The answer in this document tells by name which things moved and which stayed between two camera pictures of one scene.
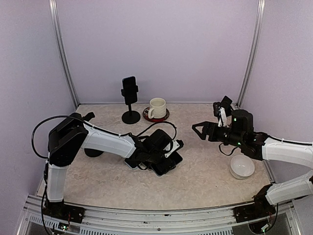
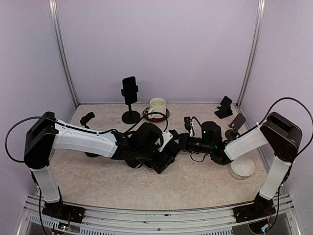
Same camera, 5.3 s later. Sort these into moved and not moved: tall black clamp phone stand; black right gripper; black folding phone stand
Moved: black right gripper
Not moved: black folding phone stand; tall black clamp phone stand
